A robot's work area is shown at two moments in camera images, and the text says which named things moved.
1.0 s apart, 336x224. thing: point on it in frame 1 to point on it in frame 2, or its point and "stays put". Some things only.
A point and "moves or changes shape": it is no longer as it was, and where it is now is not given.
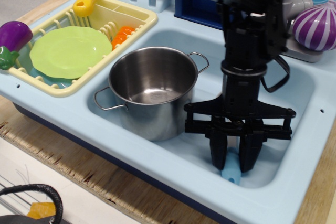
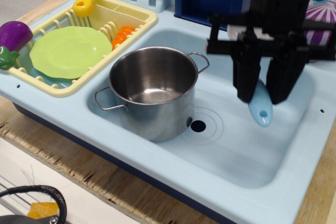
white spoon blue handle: (231, 169) moves or changes shape
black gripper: (239, 109) to (272, 27)
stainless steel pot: (155, 84) stays put
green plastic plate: (66, 53) stays put
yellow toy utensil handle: (85, 4) stays put
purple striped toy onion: (314, 28) stays put
